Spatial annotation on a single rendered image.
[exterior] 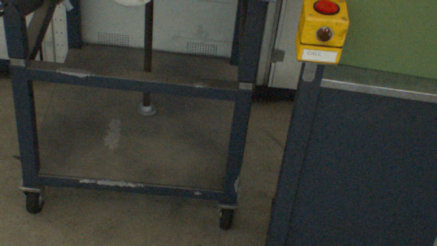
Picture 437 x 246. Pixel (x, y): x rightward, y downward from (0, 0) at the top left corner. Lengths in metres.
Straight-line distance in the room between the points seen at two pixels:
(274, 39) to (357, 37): 1.01
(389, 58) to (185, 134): 0.83
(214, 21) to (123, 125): 0.50
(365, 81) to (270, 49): 1.04
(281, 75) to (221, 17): 0.31
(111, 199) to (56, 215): 0.16
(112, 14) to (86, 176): 0.66
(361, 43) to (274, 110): 1.11
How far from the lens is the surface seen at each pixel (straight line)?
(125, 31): 2.48
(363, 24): 1.46
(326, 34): 1.35
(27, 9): 1.13
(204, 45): 2.47
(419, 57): 1.50
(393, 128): 1.55
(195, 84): 1.75
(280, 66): 2.50
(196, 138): 2.14
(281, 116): 2.54
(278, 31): 2.42
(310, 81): 1.45
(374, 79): 1.49
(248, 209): 2.19
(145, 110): 2.21
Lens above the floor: 1.59
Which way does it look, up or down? 40 degrees down
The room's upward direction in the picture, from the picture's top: 7 degrees clockwise
